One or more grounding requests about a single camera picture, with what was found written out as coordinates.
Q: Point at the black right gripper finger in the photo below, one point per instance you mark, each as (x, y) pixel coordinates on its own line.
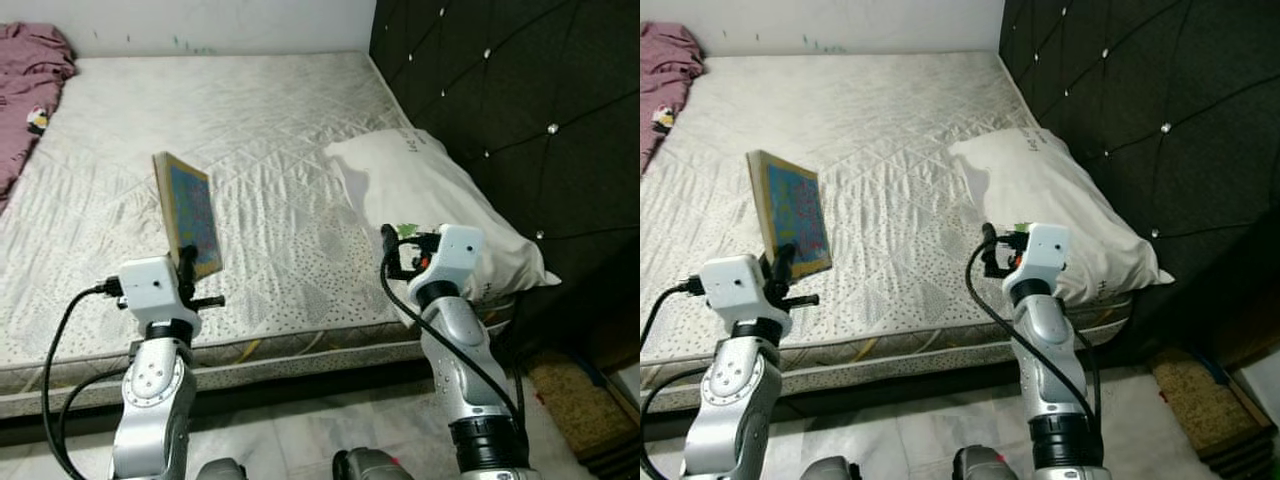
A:
(988, 245)
(388, 245)

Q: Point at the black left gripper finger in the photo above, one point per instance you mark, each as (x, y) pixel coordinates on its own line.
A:
(783, 268)
(187, 268)

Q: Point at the colourful picture book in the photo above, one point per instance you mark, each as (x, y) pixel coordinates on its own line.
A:
(190, 205)
(800, 210)

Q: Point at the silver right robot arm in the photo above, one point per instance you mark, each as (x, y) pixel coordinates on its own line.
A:
(1045, 340)
(460, 340)

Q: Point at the cream pillow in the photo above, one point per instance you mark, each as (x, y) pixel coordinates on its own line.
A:
(420, 180)
(1050, 180)

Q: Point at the cream quilted mattress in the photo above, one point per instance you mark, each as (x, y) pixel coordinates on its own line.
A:
(250, 130)
(880, 130)

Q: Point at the black tufted headboard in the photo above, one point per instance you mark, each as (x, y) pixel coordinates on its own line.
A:
(520, 100)
(1150, 100)

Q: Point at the pink cartoon print blanket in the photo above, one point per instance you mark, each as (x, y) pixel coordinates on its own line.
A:
(665, 70)
(30, 90)

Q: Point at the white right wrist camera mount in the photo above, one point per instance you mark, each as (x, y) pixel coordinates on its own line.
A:
(455, 252)
(1045, 250)

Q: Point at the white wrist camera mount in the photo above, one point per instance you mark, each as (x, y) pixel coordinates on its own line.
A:
(150, 285)
(735, 285)
(1045, 250)
(455, 252)

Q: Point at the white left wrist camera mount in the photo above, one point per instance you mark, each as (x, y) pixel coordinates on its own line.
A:
(735, 285)
(150, 285)

